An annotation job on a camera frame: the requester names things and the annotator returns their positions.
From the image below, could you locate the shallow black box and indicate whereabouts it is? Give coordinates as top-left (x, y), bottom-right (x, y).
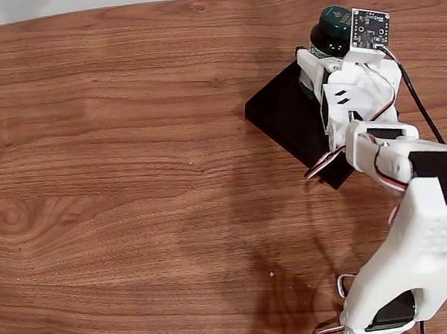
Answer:
top-left (240, 51), bottom-right (406, 197)

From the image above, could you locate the red white black servo wire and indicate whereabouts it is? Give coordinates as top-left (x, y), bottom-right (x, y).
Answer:
top-left (365, 62), bottom-right (399, 122)
top-left (302, 145), bottom-right (350, 180)

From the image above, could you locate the green-capped pill bottle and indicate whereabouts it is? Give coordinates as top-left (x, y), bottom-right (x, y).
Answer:
top-left (293, 5), bottom-right (361, 100)

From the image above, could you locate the black camera circuit board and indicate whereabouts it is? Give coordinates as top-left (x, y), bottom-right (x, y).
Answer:
top-left (348, 5), bottom-right (395, 52)

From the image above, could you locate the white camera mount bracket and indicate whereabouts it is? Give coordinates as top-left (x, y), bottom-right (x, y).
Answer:
top-left (339, 44), bottom-right (389, 68)

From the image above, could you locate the black camera cable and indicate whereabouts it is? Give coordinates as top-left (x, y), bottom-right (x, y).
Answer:
top-left (378, 39), bottom-right (446, 150)

